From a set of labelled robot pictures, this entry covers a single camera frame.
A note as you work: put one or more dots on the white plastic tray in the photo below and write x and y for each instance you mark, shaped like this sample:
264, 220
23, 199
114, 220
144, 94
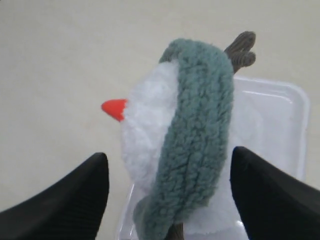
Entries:
269, 118

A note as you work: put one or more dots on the green fuzzy scarf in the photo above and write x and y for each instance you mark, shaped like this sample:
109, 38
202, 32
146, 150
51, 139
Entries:
195, 146

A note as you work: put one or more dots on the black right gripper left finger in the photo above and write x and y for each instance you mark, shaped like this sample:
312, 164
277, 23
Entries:
70, 209

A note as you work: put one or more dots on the white plush snowman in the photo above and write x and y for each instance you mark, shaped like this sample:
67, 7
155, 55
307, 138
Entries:
241, 55

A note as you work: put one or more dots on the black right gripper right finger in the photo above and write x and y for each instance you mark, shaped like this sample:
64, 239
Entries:
272, 204

